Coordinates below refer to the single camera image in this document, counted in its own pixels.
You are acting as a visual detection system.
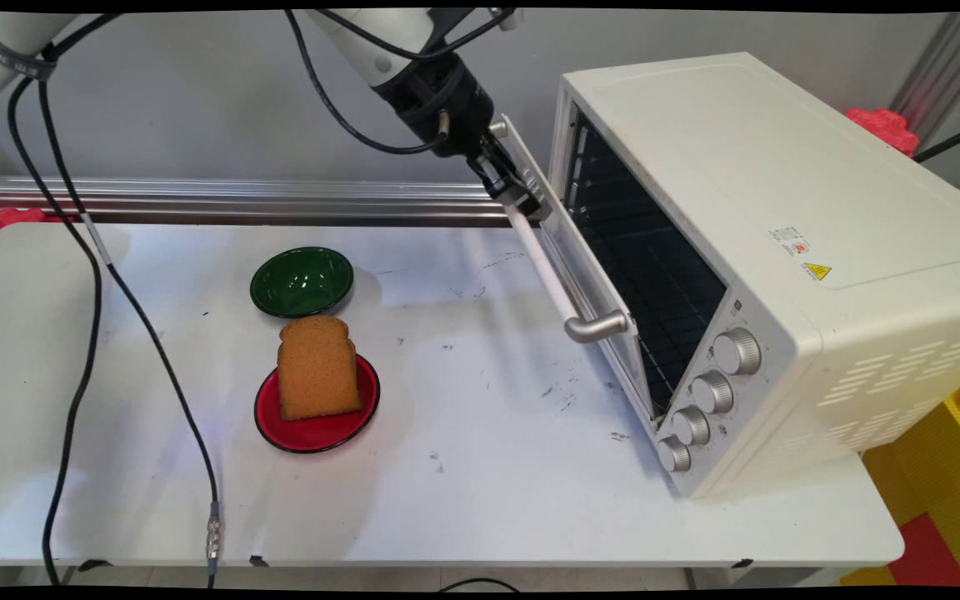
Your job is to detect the oven door with handle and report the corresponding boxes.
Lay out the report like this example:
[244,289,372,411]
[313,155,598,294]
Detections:
[488,112,658,422]

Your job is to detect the aluminium rail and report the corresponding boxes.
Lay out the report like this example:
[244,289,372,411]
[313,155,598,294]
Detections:
[0,175,531,228]

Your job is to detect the green bowl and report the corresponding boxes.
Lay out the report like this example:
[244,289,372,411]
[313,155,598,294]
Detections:
[249,247,355,318]

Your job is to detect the silver oven knob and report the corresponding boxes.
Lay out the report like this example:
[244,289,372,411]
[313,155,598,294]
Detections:
[672,406,711,447]
[712,327,763,376]
[689,371,735,415]
[656,436,693,474]

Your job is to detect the white toaster oven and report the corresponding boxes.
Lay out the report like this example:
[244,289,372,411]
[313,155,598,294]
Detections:
[548,52,960,499]

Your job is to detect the red plastic bracket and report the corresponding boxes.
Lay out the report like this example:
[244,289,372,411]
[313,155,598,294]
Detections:
[845,108,920,159]
[0,208,73,255]

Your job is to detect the yellow floor mat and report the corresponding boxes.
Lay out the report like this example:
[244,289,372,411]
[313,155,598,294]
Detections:
[842,400,960,588]

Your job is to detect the wire oven rack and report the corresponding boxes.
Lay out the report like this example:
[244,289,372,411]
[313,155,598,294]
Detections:
[580,192,727,418]

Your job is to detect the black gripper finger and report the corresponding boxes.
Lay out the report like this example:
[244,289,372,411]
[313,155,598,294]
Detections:
[466,148,524,207]
[487,136,545,221]

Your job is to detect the aluminium frame post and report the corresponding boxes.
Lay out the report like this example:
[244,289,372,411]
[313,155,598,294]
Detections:
[888,12,960,155]

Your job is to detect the brown bread slice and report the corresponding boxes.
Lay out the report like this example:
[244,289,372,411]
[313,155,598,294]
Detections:
[277,315,363,421]

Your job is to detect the red floor mat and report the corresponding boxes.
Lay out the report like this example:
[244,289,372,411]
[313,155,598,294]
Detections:
[888,514,960,588]

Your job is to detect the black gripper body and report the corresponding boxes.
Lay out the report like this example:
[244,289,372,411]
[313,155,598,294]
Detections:
[374,52,499,161]

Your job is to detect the white label sticker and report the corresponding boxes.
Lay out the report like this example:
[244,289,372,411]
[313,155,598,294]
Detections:
[768,225,813,259]

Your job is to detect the red plate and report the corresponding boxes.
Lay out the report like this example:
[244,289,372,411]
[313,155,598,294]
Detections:
[253,352,381,453]

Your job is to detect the black cable with metal connector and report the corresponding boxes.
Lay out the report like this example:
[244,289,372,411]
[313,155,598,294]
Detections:
[34,50,223,589]

